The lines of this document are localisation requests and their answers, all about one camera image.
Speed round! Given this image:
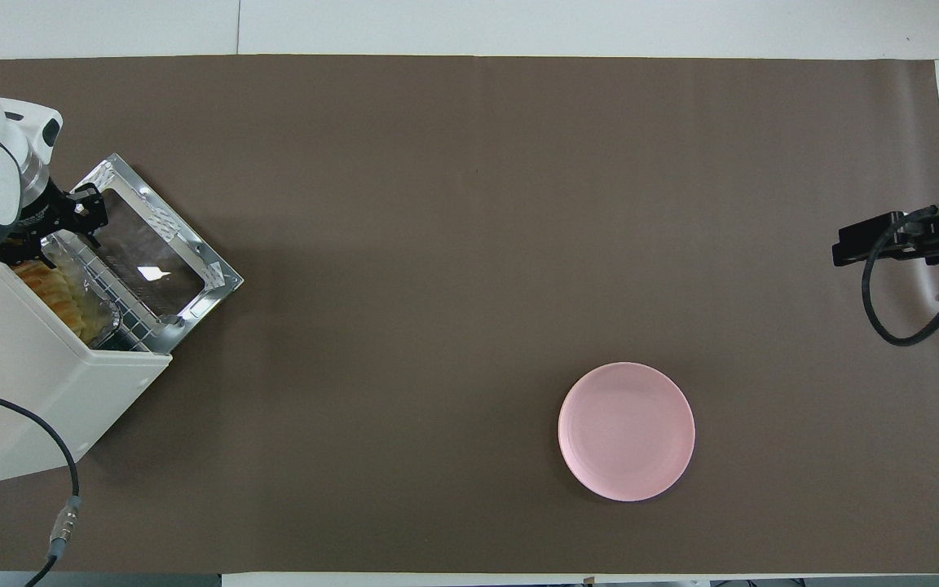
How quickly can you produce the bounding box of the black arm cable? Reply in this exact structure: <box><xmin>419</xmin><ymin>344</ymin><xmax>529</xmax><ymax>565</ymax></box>
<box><xmin>0</xmin><ymin>383</ymin><xmax>82</xmax><ymax>587</ymax></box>
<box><xmin>860</xmin><ymin>208</ymin><xmax>939</xmax><ymax>347</ymax></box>

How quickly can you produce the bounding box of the aluminium foil tray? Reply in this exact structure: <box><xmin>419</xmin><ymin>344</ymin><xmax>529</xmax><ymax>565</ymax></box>
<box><xmin>13</xmin><ymin>231</ymin><xmax>125</xmax><ymax>348</ymax></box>

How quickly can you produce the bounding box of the brown paper table mat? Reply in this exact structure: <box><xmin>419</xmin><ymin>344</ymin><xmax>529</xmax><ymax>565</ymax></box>
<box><xmin>0</xmin><ymin>55</ymin><xmax>939</xmax><ymax>575</ymax></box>

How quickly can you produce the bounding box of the pink round plate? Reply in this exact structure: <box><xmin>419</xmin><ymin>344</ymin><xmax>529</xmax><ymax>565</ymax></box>
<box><xmin>558</xmin><ymin>362</ymin><xmax>696</xmax><ymax>502</ymax></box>

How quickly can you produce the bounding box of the sliced orange glazed bread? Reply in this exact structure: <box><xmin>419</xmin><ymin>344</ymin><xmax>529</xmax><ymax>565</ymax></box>
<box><xmin>13</xmin><ymin>259</ymin><xmax>89</xmax><ymax>340</ymax></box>

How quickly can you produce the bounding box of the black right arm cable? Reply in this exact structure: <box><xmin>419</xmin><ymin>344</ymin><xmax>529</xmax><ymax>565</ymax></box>
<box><xmin>860</xmin><ymin>208</ymin><xmax>939</xmax><ymax>347</ymax></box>

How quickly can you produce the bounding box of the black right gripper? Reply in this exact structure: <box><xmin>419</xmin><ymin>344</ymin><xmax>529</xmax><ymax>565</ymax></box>
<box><xmin>832</xmin><ymin>200</ymin><xmax>939</xmax><ymax>267</ymax></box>

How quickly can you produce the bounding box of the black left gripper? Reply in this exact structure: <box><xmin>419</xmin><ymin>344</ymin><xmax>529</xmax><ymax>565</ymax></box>
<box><xmin>0</xmin><ymin>181</ymin><xmax>109</xmax><ymax>268</ymax></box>

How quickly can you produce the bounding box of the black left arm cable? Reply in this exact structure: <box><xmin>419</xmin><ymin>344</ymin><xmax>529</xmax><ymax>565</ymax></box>
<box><xmin>0</xmin><ymin>383</ymin><xmax>82</xmax><ymax>587</ymax></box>

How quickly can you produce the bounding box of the white toaster oven body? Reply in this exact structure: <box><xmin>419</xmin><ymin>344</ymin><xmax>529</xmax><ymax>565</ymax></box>
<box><xmin>0</xmin><ymin>249</ymin><xmax>174</xmax><ymax>488</ymax></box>

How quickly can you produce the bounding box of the glass oven door, metal frame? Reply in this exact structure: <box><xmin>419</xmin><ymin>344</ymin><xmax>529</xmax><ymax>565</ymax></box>
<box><xmin>52</xmin><ymin>152</ymin><xmax>245</xmax><ymax>356</ymax></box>

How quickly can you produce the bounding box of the metal wire oven rack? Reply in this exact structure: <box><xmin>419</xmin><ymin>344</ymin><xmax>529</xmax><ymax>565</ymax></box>
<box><xmin>42</xmin><ymin>230</ymin><xmax>174</xmax><ymax>354</ymax></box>

